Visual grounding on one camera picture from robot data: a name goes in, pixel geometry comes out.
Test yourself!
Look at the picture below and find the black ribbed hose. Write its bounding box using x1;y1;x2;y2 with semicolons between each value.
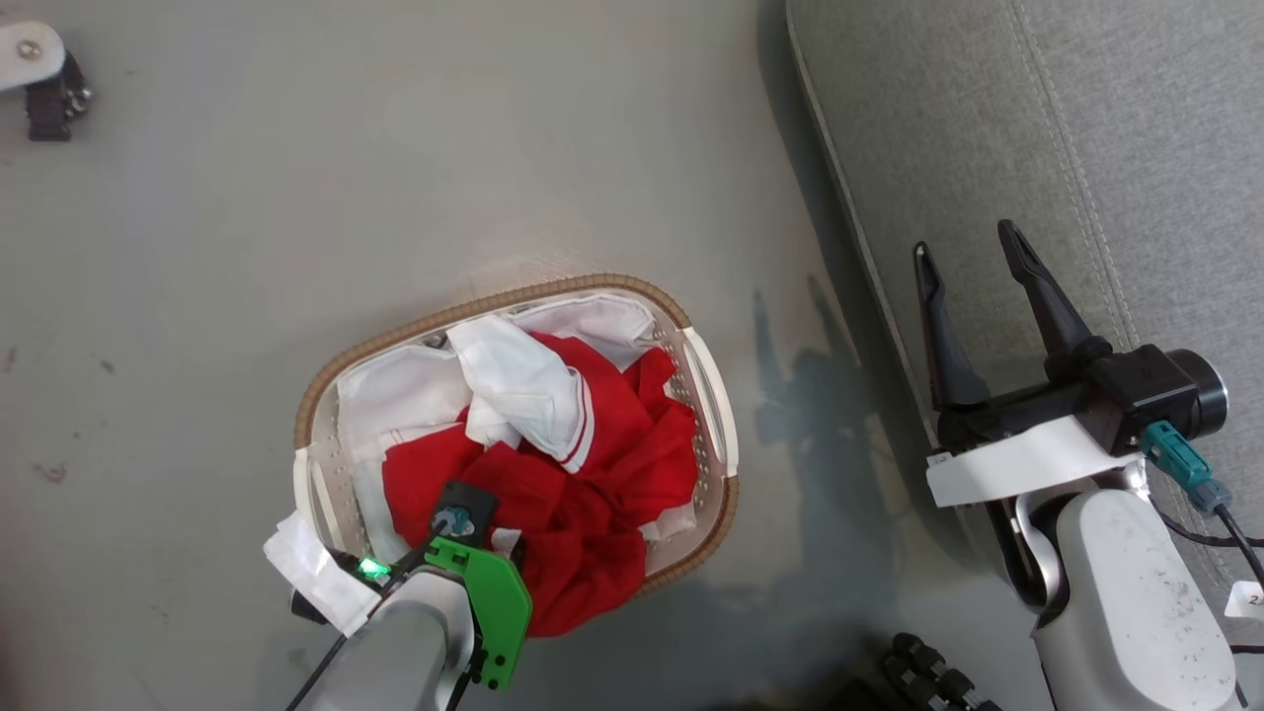
884;632;1000;711

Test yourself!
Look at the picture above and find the teal plug black cable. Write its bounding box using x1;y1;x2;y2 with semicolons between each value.
1141;420;1264;593

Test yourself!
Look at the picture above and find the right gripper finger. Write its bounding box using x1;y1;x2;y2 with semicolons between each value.
912;241;992;412
996;218;1115;384

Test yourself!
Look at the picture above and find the red garment with white stripes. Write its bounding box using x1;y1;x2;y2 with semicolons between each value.
380;333;700;638

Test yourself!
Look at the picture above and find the white plastic laundry basket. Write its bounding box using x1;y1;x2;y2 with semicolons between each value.
293;274;740;603

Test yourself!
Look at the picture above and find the black caster wheel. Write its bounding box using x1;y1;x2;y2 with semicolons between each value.
25;49;93;142

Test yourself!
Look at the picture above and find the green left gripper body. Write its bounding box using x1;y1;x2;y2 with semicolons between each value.
424;535;533;691

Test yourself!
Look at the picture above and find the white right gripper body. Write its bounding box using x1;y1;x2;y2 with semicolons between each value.
926;380;1148;510

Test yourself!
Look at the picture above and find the grey fabric sofa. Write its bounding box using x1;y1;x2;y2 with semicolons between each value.
785;0;1264;633

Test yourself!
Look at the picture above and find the white cloth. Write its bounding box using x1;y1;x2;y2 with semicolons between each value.
336;294;661;564

